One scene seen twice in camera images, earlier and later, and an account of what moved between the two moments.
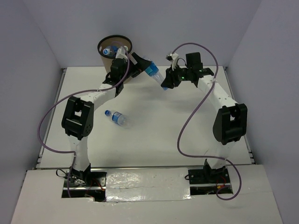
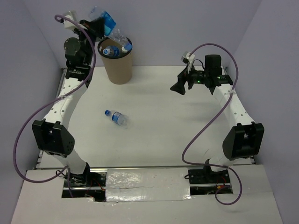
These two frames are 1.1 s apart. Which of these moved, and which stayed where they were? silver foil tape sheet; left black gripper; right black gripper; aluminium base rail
Moved: left black gripper; right black gripper
Stayed: silver foil tape sheet; aluminium base rail
